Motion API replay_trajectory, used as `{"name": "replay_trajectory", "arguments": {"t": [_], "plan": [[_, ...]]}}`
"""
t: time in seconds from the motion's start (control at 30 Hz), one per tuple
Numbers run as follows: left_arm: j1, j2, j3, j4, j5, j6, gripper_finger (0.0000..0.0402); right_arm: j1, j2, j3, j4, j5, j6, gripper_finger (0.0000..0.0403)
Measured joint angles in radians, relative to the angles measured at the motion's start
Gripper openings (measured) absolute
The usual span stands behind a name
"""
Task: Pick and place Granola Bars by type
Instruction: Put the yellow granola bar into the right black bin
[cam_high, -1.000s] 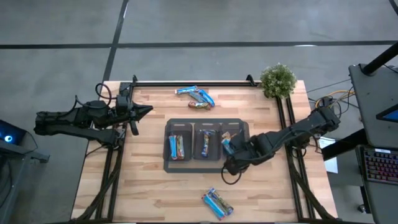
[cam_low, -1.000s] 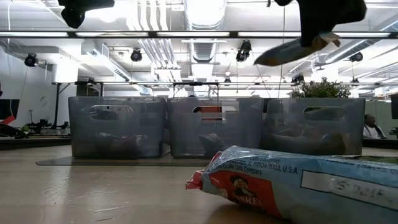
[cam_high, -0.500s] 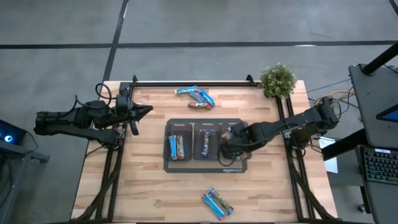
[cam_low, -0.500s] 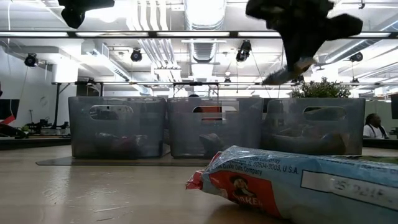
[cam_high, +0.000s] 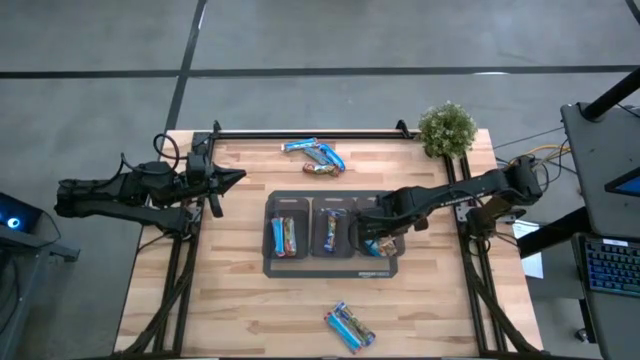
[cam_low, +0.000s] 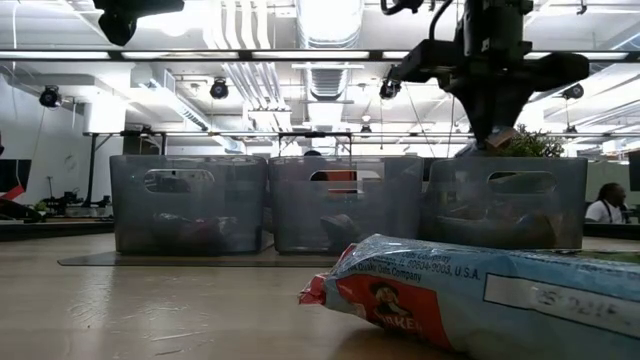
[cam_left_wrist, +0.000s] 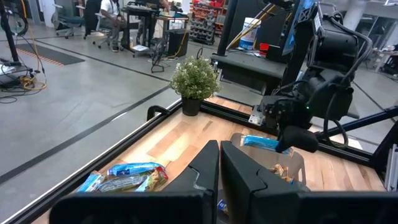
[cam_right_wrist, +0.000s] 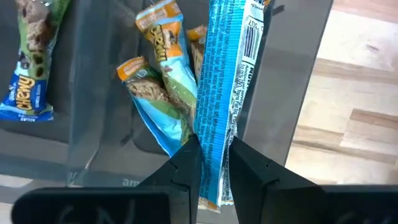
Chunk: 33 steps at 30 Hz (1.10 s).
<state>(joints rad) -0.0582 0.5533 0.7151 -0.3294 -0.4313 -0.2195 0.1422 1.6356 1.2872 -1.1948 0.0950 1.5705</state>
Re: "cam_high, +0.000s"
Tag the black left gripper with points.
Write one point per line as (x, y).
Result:
(200, 177)

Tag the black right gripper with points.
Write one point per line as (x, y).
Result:
(390, 215)

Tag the red green granola bar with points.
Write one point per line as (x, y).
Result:
(290, 236)
(320, 169)

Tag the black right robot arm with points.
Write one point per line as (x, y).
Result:
(460, 192)

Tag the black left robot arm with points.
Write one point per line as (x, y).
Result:
(110, 192)

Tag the grey translucent plastic bin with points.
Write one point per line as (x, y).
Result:
(360, 202)
(302, 205)
(316, 235)

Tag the dark grey flat tray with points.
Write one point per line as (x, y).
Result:
(330, 268)

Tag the green artificial potted plant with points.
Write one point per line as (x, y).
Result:
(446, 130)

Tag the white paper sheet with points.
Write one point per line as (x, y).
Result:
(532, 265)

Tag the black desk support bar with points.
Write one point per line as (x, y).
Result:
(550, 232)

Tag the computer tower with blue light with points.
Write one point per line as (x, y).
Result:
(25, 212)

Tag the grey equipment stand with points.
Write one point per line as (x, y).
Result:
(35, 250)

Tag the dark grey desk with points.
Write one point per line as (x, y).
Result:
(600, 150)

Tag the black caster wheel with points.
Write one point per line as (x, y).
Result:
(581, 335)

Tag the backlit keyboard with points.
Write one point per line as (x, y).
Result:
(615, 267)

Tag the monitor with blue screen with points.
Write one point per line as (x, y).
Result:
(627, 186)

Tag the black pole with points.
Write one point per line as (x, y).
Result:
(610, 95)

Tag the black aluminium table frame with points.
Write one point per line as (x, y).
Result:
(260, 135)

